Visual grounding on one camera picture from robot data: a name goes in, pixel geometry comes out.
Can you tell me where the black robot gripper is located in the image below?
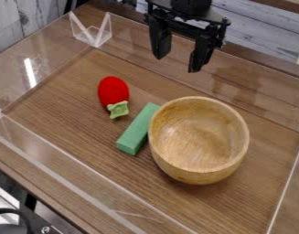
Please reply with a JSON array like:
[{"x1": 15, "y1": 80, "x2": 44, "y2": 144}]
[{"x1": 145, "y1": 0, "x2": 231, "y2": 73}]

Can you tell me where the red plush strawberry toy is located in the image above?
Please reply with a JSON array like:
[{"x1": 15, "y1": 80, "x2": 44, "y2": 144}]
[{"x1": 97, "y1": 76, "x2": 129, "y2": 120}]

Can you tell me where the light wooden bowl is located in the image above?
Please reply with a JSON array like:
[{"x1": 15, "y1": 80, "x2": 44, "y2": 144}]
[{"x1": 148, "y1": 96, "x2": 250, "y2": 185}]

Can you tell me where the green rectangular block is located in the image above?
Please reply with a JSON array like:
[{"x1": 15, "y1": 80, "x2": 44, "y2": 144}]
[{"x1": 116, "y1": 102, "x2": 160, "y2": 155}]

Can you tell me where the clear acrylic corner bracket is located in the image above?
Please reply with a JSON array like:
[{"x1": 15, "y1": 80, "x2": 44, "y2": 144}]
[{"x1": 68, "y1": 12, "x2": 112, "y2": 48}]

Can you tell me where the black table leg frame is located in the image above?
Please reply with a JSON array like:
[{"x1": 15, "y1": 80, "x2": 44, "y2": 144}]
[{"x1": 20, "y1": 194, "x2": 63, "y2": 234}]

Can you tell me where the black cable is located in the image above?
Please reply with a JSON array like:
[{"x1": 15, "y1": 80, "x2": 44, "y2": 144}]
[{"x1": 0, "y1": 207, "x2": 35, "y2": 234}]

